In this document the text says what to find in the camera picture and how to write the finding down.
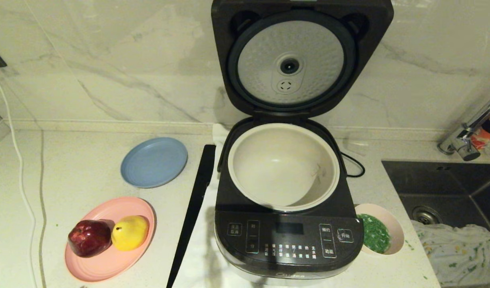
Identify pink bowl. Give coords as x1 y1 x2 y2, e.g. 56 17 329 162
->
355 203 405 256

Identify black rice cooker base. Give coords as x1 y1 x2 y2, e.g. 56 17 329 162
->
214 116 365 287

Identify white cable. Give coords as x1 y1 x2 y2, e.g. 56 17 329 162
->
0 72 38 288

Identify blue plate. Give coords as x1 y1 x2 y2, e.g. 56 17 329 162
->
120 137 188 189

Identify long black flat strip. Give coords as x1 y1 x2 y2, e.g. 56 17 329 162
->
166 144 216 288

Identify orange printed bottle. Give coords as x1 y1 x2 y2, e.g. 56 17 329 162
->
471 104 490 150

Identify round sink drain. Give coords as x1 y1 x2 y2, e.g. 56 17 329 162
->
412 206 443 224

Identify white stained cloth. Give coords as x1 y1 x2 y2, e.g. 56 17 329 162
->
412 220 490 287

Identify black power cord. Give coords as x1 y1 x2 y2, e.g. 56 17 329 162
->
341 152 366 178

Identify chopped green vegetables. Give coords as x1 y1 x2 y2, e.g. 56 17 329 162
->
357 214 391 253

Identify yellow pear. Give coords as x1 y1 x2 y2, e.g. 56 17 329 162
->
111 215 149 252

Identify black rice cooker lid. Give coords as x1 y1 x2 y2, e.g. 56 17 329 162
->
211 0 394 118

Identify white inner pot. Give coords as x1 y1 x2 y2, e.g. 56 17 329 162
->
228 123 341 212

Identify pink plate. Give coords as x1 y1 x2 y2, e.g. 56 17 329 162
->
64 196 157 283

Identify chrome faucet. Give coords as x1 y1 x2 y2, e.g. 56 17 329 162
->
438 90 490 161

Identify red apple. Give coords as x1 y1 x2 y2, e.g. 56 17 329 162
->
68 220 112 258

